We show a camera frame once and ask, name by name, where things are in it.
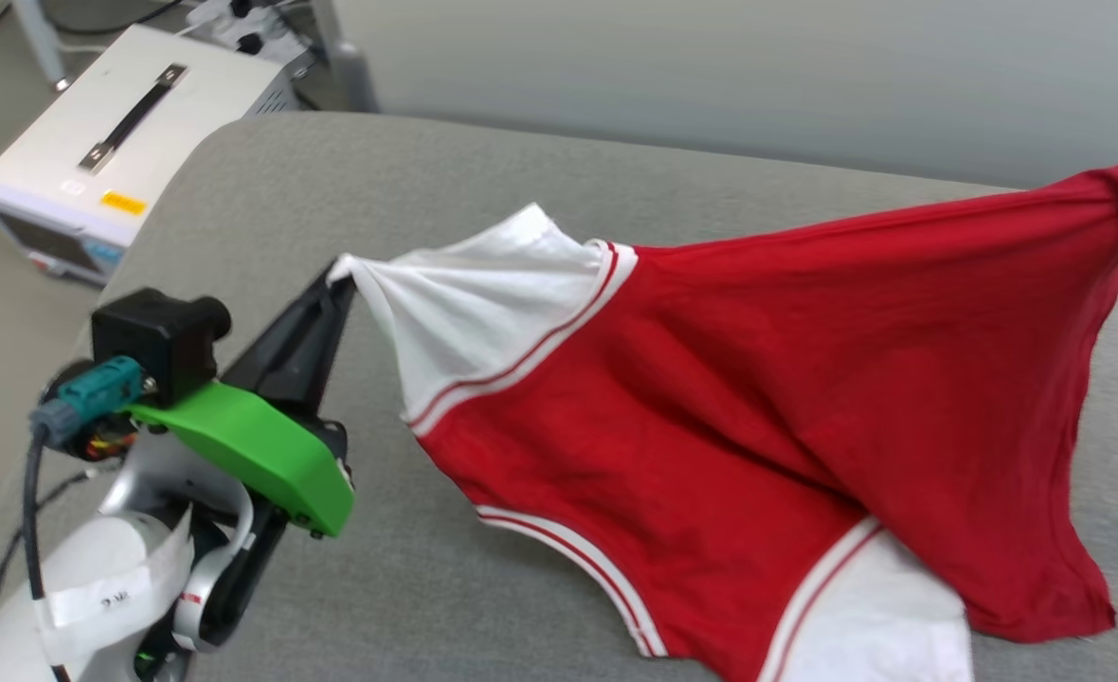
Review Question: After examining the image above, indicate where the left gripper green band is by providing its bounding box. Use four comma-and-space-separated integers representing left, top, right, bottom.
43, 261, 358, 540

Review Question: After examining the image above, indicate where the red and white jersey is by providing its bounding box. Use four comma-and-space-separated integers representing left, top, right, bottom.
326, 152, 1118, 682

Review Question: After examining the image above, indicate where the grey metal stand leg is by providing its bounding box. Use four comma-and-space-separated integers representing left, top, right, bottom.
309, 0, 382, 115

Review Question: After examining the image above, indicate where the thin grey metal leg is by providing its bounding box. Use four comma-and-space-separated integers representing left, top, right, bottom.
9, 0, 74, 93

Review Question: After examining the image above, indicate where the teal cable connector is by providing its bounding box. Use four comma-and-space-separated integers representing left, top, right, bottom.
29, 356, 151, 448

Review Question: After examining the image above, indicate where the white equipment box with handle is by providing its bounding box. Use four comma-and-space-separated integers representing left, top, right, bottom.
0, 23, 301, 288

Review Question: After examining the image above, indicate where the thick black camera cable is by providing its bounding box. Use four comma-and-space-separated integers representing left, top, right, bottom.
21, 422, 72, 682

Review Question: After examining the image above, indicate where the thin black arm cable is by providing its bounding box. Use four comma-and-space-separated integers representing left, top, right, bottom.
0, 471, 91, 621

